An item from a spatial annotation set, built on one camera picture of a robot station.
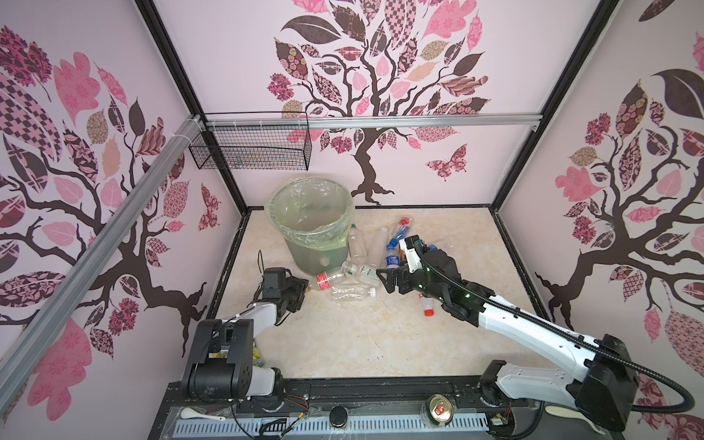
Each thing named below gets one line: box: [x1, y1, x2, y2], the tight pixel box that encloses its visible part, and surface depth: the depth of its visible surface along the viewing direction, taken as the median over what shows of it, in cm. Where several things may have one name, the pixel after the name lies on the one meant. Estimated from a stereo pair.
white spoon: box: [180, 407, 226, 422], surface depth 72 cm
